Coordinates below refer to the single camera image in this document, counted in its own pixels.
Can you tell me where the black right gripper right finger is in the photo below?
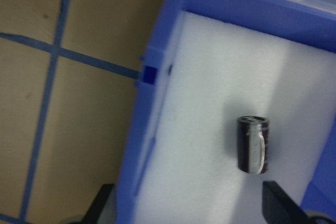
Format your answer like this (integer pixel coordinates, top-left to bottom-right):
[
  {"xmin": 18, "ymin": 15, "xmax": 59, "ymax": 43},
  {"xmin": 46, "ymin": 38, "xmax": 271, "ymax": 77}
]
[{"xmin": 261, "ymin": 181, "xmax": 311, "ymax": 224}]

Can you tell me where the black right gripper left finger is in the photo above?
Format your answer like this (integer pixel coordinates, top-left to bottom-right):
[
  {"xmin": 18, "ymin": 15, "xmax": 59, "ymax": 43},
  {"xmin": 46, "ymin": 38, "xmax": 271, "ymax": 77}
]
[{"xmin": 81, "ymin": 184, "xmax": 116, "ymax": 224}]

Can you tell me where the black capacitor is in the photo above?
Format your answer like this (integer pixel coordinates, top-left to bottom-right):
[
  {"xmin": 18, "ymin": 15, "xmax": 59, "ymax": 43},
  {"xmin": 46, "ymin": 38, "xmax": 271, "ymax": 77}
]
[{"xmin": 237, "ymin": 115, "xmax": 269, "ymax": 174}]

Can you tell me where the white foam sheet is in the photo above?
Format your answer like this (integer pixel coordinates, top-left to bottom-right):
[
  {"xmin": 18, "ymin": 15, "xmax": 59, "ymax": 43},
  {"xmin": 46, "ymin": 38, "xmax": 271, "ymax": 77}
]
[{"xmin": 134, "ymin": 13, "xmax": 335, "ymax": 223}]

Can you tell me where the blue plastic bin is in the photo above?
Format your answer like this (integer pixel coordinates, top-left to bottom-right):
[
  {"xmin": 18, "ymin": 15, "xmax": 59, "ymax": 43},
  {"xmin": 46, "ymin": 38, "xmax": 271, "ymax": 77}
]
[{"xmin": 116, "ymin": 0, "xmax": 335, "ymax": 223}]

